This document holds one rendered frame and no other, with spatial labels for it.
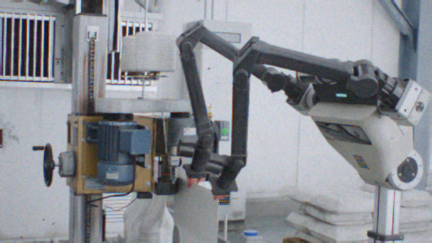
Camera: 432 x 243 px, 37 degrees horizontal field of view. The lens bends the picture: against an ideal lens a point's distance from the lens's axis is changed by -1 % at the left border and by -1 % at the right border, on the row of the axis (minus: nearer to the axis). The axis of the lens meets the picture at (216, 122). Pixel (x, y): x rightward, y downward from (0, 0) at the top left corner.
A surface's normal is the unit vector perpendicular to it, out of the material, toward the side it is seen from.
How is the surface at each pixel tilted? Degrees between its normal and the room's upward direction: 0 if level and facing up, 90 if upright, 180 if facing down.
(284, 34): 90
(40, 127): 90
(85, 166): 90
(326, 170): 90
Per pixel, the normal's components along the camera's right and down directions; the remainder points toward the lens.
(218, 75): 0.40, 0.06
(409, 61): -0.91, -0.01
